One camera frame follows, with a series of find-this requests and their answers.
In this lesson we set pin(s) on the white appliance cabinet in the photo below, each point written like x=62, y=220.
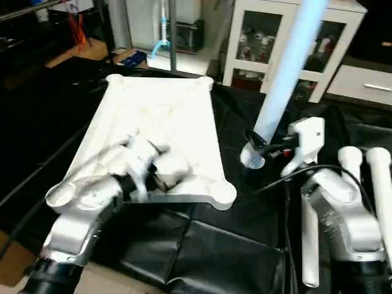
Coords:
x=144, y=18

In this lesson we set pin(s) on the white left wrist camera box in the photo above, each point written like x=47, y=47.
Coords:
x=141, y=162

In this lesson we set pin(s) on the light blue mop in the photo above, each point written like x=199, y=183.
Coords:
x=161, y=37

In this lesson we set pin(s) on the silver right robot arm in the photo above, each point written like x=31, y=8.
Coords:
x=343, y=214

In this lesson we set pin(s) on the white glass door cabinet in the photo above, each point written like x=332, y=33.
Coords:
x=245, y=37

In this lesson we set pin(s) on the black work mat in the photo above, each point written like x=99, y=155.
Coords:
x=208, y=251

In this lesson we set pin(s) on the grey metal pole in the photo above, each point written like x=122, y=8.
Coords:
x=173, y=37

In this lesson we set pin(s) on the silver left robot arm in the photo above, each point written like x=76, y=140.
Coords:
x=79, y=220

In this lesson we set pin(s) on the white plastic table leg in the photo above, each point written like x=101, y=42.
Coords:
x=288, y=73
x=310, y=245
x=381, y=196

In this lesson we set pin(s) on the white drawer unit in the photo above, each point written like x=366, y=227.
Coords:
x=364, y=82

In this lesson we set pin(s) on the brown cardboard box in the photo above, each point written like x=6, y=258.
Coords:
x=130, y=58

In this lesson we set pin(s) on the white plastic table top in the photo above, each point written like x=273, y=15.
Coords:
x=165, y=116

